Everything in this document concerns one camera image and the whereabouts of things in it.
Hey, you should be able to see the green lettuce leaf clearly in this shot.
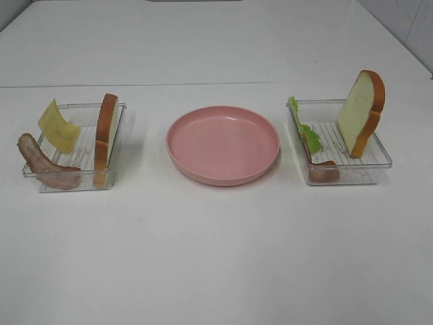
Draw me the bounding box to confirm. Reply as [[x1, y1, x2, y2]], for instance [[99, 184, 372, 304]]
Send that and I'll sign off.
[[288, 97, 322, 154]]

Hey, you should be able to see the bacon strip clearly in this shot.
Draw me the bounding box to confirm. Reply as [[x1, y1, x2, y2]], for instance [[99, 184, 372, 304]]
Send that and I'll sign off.
[[17, 133, 81, 190], [302, 134, 340, 183]]

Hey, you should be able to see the bread slice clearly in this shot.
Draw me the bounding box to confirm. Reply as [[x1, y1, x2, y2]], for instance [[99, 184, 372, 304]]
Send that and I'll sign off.
[[337, 70, 386, 158], [93, 93, 118, 188]]

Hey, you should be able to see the pink round plate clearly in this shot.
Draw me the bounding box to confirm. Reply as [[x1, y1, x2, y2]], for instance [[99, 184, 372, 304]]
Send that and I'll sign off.
[[166, 106, 280, 186]]

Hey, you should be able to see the right clear plastic container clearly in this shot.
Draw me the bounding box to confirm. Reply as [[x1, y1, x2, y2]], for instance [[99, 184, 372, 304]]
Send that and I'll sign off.
[[286, 97, 392, 186]]

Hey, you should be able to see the clear plastic container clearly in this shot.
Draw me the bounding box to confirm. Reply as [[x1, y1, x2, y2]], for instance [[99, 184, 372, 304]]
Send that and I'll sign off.
[[286, 97, 392, 186], [22, 102, 133, 193]]

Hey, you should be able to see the left clear plastic container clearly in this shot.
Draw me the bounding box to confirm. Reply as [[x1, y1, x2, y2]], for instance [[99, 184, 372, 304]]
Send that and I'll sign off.
[[22, 102, 133, 193]]

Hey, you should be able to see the yellow cheese slice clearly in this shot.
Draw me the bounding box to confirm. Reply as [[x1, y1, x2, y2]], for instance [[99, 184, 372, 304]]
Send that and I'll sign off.
[[38, 98, 81, 154]]

